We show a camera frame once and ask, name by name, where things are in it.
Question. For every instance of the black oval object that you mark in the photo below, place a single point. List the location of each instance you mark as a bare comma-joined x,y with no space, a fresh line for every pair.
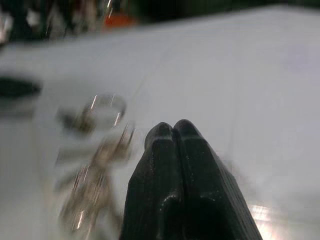
17,87

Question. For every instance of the orange object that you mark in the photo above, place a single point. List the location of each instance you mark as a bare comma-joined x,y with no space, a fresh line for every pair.
120,20

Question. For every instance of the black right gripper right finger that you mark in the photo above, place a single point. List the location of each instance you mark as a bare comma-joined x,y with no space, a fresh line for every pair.
207,195

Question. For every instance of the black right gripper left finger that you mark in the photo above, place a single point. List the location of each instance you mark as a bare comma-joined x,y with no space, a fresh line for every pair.
152,190

